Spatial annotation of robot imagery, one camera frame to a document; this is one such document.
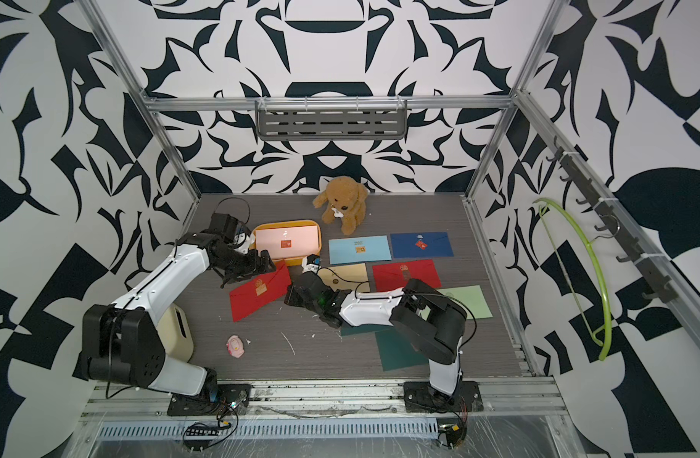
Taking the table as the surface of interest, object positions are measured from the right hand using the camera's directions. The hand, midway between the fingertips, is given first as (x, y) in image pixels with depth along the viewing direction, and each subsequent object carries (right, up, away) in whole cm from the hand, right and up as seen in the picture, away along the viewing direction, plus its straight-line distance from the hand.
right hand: (285, 284), depth 85 cm
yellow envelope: (+18, +3, -2) cm, 19 cm away
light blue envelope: (+23, +9, +19) cm, 31 cm away
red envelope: (-9, -3, +5) cm, 11 cm away
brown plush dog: (+17, +26, +11) cm, 33 cm away
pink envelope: (-3, +12, +17) cm, 20 cm away
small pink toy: (-13, -16, -4) cm, 21 cm away
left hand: (-7, +5, +1) cm, 9 cm away
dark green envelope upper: (+24, -14, +2) cm, 28 cm away
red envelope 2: (+35, 0, +15) cm, 38 cm away
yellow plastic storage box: (-6, +18, +17) cm, 26 cm away
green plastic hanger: (+71, +23, -6) cm, 75 cm away
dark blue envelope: (+43, +10, +20) cm, 48 cm away
